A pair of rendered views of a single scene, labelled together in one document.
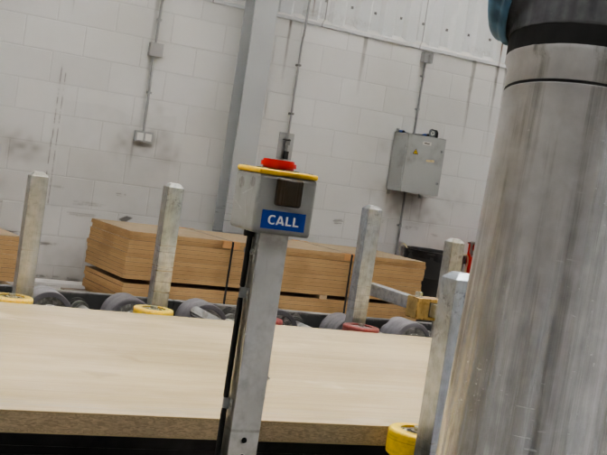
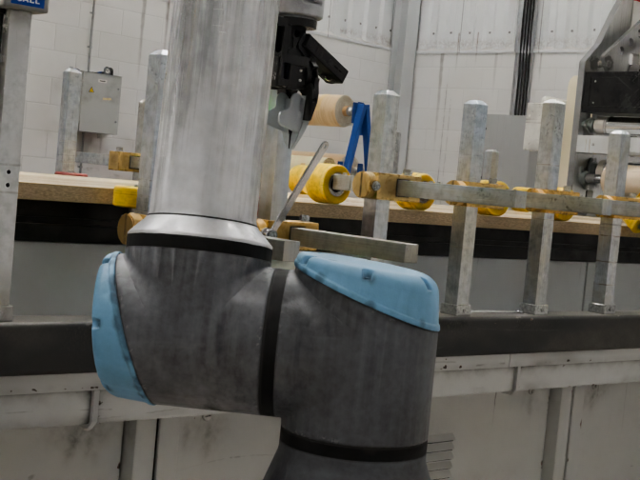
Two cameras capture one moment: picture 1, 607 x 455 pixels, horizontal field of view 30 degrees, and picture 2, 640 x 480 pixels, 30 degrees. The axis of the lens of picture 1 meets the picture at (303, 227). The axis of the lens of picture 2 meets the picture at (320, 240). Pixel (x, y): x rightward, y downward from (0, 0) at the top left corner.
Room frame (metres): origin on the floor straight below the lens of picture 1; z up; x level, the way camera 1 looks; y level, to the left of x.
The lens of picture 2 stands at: (-0.55, 0.09, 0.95)
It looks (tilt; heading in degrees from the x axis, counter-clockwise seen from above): 3 degrees down; 343
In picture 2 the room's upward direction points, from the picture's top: 5 degrees clockwise
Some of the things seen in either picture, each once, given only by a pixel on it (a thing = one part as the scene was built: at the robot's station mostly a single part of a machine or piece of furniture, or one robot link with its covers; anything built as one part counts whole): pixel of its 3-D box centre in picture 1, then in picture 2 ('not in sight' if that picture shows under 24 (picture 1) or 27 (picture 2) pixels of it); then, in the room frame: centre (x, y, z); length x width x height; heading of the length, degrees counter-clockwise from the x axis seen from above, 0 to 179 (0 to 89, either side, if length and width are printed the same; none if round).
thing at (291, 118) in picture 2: not in sight; (290, 120); (1.36, -0.41, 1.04); 0.06 x 0.03 x 0.09; 115
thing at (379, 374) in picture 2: not in sight; (353, 343); (0.59, -0.30, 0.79); 0.17 x 0.15 x 0.18; 70
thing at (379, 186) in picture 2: not in sight; (387, 187); (1.58, -0.67, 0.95); 0.13 x 0.06 x 0.05; 115
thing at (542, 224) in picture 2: not in sight; (543, 210); (1.78, -1.11, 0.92); 0.03 x 0.03 x 0.48; 25
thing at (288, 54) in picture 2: not in sight; (289, 55); (1.37, -0.40, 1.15); 0.09 x 0.08 x 0.12; 115
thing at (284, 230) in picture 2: not in sight; (279, 233); (1.48, -0.44, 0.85); 0.13 x 0.06 x 0.05; 115
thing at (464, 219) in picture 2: not in sight; (464, 219); (1.68, -0.88, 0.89); 0.03 x 0.03 x 0.48; 25
